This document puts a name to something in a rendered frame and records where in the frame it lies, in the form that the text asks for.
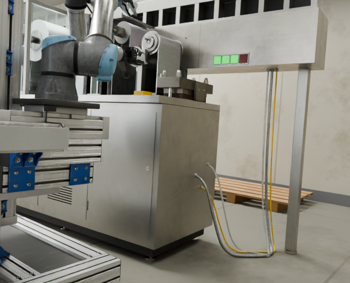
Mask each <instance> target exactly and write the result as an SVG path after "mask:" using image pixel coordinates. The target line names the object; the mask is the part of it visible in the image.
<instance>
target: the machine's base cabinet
mask: <svg viewBox="0 0 350 283"><path fill-rule="evenodd" d="M86 103H97V104H100V109H87V115H89V116H104V117H110V120H109V139H102V156H101V162H96V163H94V169H93V183H91V184H82V185H72V186H63V187H60V193H55V194H47V195H38V196H33V197H25V198H17V199H16V211H18V212H21V213H24V214H28V215H29V216H33V217H36V218H39V219H41V220H45V221H47V222H50V223H53V224H56V225H59V226H61V227H60V230H62V231H66V230H69V229H70V230H73V231H77V232H79V233H82V234H85V235H88V236H91V237H94V238H96V239H99V240H102V241H106V242H108V243H111V244H114V245H117V246H119V247H123V248H125V249H128V250H131V251H134V252H137V253H140V254H143V255H146V257H145V260H146V261H149V262H152V261H155V260H156V257H155V256H157V255H159V254H162V253H164V252H166V251H168V250H170V249H173V248H175V247H177V246H179V245H181V244H183V243H186V242H188V241H197V237H199V236H201V235H203V234H204V228H206V227H209V226H211V225H212V224H213V218H212V215H211V210H210V205H209V200H208V195H207V193H206V191H205V190H204V189H200V185H202V186H203V188H205V187H204V185H203V183H202V182H201V181H200V180H199V179H198V178H196V177H194V175H195V173H198V174H199V176H200V177H202V179H203V180H204V181H205V183H206V185H207V187H208V189H209V193H210V195H211V197H212V199H213V201H214V191H215V173H214V171H213V170H212V168H211V167H209V166H207V165H206V163H207V162H209V163H210V165H211V166H212V167H213V168H214V169H215V171H216V165H217V149H218V132H219V116H220V111H213V110H208V109H200V108H192V107H184V106H176V105H171V104H163V103H114V102H86Z"/></svg>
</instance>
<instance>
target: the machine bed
mask: <svg viewBox="0 0 350 283"><path fill-rule="evenodd" d="M78 97H79V102H114V103H163V104H171V105H176V106H184V107H192V108H200V109H208V110H213V111H220V105H217V104H211V103H204V102H198V101H191V100H187V99H181V98H174V97H168V96H163V95H78ZM20 98H35V94H20Z"/></svg>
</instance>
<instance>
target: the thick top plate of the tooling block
mask: <svg viewBox="0 0 350 283"><path fill-rule="evenodd" d="M195 82H198V83H202V82H199V81H195V80H191V79H187V78H183V77H180V76H177V77H158V79H157V88H162V89H168V88H184V89H188V90H194V89H195ZM203 84H206V83H203ZM205 93H207V94H213V85H210V84H206V86H205Z"/></svg>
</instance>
